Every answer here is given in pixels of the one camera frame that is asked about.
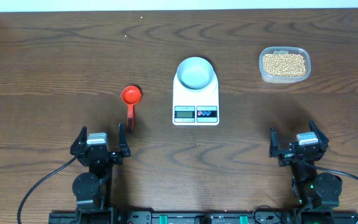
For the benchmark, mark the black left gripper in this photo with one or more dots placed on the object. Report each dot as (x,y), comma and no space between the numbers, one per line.
(123,149)

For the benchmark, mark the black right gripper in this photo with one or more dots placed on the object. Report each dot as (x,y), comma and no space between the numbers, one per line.
(286,157)

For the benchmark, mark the red plastic measuring scoop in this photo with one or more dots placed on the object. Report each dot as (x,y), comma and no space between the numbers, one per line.
(131,96)

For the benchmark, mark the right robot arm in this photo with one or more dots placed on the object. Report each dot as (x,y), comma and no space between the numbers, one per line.
(318,193)

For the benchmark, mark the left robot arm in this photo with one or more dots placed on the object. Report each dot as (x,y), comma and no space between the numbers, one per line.
(92,189)

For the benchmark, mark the white digital kitchen scale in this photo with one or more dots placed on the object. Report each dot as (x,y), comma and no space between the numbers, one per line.
(196,107)

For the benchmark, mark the grey plastic bowl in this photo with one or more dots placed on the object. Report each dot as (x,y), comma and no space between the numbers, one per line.
(195,73)

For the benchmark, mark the clear plastic container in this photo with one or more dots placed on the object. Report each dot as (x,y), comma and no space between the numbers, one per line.
(284,50)

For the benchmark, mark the soybeans in container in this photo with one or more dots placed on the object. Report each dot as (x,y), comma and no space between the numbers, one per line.
(284,65)

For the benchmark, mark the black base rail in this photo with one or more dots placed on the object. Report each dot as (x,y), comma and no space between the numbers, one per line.
(169,218)

